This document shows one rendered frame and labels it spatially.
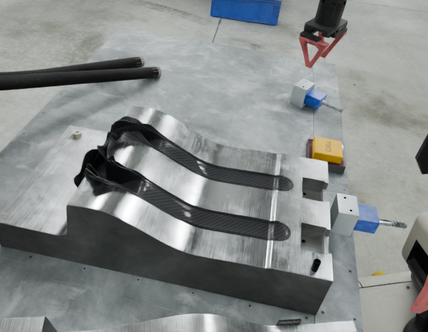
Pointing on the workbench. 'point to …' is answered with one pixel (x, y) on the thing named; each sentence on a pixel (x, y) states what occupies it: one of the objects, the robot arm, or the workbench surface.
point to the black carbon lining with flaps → (241, 224)
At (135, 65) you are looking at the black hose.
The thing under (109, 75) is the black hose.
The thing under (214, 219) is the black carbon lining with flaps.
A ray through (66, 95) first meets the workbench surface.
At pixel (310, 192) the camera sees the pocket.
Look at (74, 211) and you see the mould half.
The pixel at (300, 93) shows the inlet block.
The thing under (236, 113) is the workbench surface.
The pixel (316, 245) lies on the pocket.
